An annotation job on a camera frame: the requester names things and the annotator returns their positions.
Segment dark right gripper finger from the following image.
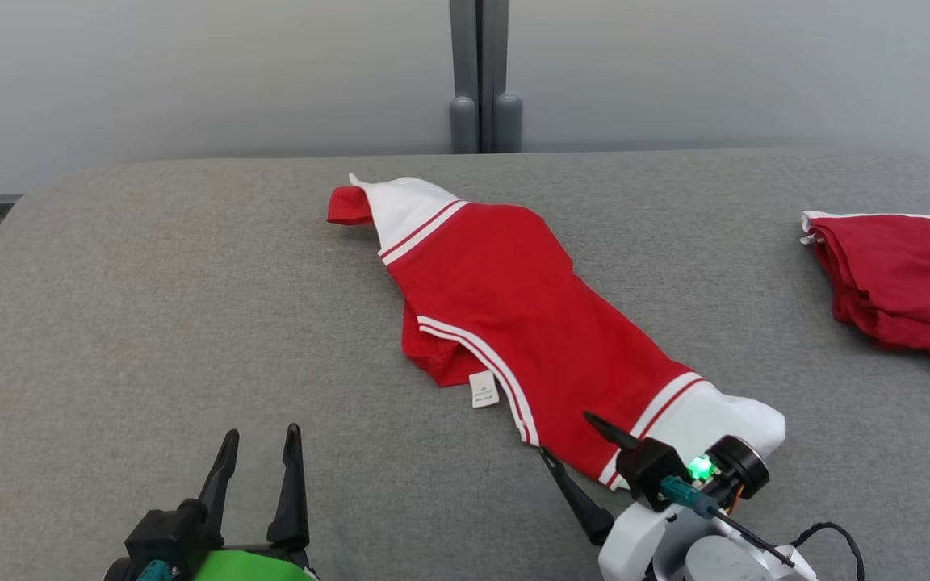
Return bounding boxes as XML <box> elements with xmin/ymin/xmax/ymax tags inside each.
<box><xmin>584</xmin><ymin>412</ymin><xmax>643</xmax><ymax>453</ymax></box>
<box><xmin>538</xmin><ymin>446</ymin><xmax>615</xmax><ymax>548</ymax></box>

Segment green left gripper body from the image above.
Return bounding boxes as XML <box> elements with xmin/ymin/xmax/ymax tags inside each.
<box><xmin>186</xmin><ymin>542</ymin><xmax>319</xmax><ymax>581</ymax></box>

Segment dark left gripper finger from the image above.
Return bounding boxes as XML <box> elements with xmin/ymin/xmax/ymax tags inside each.
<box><xmin>197</xmin><ymin>429</ymin><xmax>240</xmax><ymax>533</ymax></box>
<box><xmin>267</xmin><ymin>423</ymin><xmax>310</xmax><ymax>554</ymax></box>

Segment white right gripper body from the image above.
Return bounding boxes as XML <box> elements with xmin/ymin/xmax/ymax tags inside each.
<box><xmin>598</xmin><ymin>436</ymin><xmax>770</xmax><ymax>581</ymax></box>

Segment red white-sleeved jersey shirt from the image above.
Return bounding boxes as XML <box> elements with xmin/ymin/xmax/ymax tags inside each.
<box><xmin>328</xmin><ymin>173</ymin><xmax>787</xmax><ymax>491</ymax></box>

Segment red white-striped Bulls shorts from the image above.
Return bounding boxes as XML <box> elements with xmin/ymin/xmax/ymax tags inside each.
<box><xmin>800</xmin><ymin>210</ymin><xmax>930</xmax><ymax>370</ymax></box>

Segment grey fabric sofa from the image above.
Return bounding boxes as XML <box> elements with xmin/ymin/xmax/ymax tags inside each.
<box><xmin>0</xmin><ymin>148</ymin><xmax>930</xmax><ymax>581</ymax></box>

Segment thin black cable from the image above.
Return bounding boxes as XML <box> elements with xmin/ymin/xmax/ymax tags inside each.
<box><xmin>788</xmin><ymin>522</ymin><xmax>866</xmax><ymax>581</ymax></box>

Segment grey wall rail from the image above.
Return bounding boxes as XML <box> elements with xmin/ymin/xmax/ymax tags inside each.
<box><xmin>449</xmin><ymin>0</ymin><xmax>524</xmax><ymax>154</ymax></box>

